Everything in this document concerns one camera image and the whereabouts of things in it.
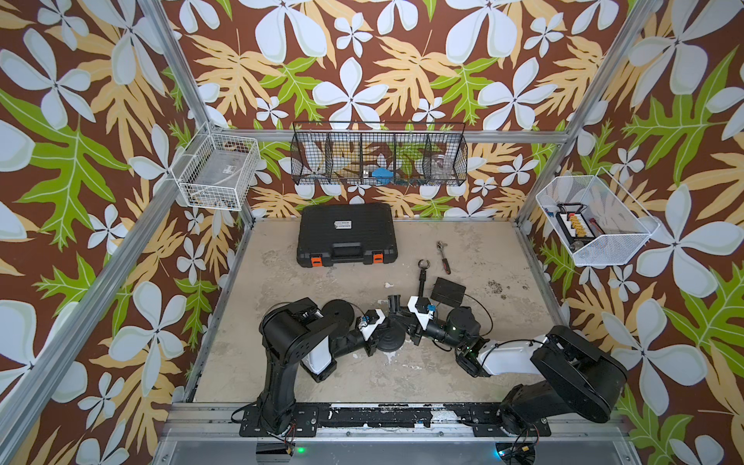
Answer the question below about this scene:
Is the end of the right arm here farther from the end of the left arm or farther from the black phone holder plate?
the black phone holder plate

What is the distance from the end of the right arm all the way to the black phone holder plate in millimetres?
246

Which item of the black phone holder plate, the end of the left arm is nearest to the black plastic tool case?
the black phone holder plate

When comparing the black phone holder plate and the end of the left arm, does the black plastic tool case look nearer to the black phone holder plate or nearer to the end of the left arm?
the black phone holder plate

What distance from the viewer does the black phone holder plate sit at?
960mm

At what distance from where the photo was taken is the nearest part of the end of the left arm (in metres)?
0.77

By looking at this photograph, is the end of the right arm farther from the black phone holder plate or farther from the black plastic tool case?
the black plastic tool case

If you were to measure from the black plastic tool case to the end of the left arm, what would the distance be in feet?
1.02

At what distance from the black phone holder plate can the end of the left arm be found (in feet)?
0.89

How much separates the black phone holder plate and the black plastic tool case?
0.19 meters

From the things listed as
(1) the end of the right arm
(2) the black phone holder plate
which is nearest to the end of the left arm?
(1) the end of the right arm

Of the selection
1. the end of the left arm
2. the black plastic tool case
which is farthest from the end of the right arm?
the black plastic tool case

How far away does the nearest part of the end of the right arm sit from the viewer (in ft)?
2.27

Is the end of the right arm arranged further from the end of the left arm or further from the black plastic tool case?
the black plastic tool case

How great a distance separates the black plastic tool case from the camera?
1.03m
